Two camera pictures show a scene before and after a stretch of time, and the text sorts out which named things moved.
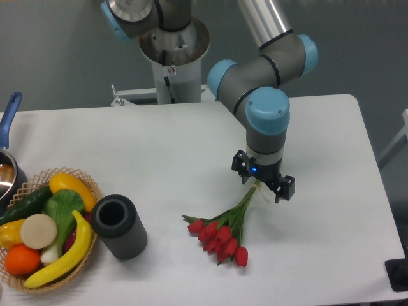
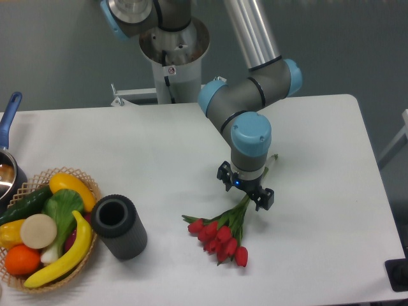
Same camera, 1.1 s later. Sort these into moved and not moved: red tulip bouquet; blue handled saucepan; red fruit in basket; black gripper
Moved: black gripper
Not moved: blue handled saucepan; red tulip bouquet; red fruit in basket
